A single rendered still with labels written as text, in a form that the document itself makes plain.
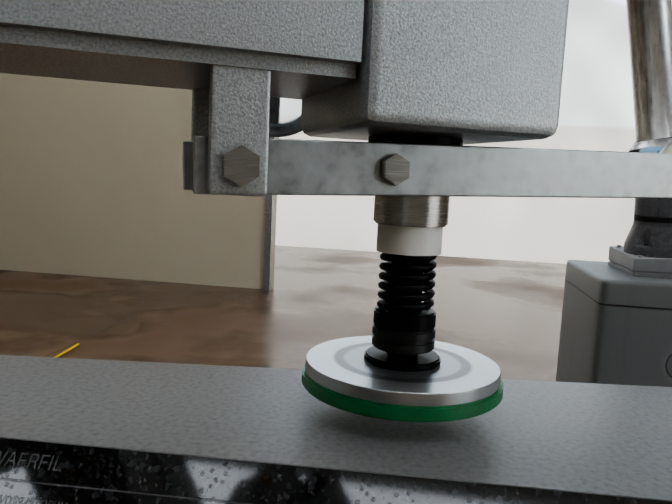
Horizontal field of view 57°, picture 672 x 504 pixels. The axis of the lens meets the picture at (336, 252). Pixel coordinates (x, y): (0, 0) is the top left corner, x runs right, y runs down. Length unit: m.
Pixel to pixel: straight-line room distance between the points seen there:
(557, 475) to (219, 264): 5.39
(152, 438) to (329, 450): 0.17
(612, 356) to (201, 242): 4.73
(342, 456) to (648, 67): 1.55
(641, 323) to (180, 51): 1.32
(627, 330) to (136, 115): 5.19
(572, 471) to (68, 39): 0.56
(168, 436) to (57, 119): 6.00
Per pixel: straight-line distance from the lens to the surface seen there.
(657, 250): 1.74
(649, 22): 1.96
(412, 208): 0.63
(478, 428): 0.69
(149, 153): 6.09
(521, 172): 0.67
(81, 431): 0.67
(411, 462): 0.60
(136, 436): 0.65
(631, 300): 1.62
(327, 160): 0.57
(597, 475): 0.64
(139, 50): 0.53
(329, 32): 0.54
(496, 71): 0.59
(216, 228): 5.86
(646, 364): 1.66
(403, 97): 0.55
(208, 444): 0.62
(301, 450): 0.61
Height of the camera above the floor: 1.06
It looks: 7 degrees down
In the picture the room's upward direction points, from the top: 3 degrees clockwise
